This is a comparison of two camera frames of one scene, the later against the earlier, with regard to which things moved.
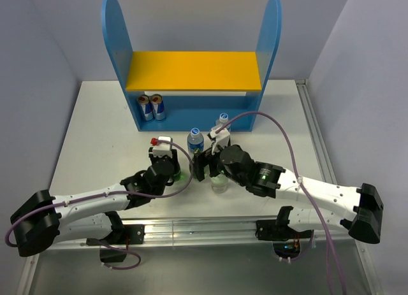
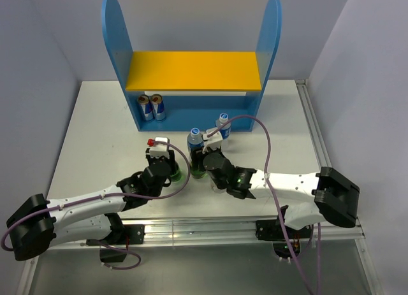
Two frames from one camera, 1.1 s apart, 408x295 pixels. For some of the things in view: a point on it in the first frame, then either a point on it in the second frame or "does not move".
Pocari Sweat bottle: [195, 140] does not move
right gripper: [202, 159] -> [220, 150]
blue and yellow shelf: [220, 71] does not move
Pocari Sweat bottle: [223, 120] does not move
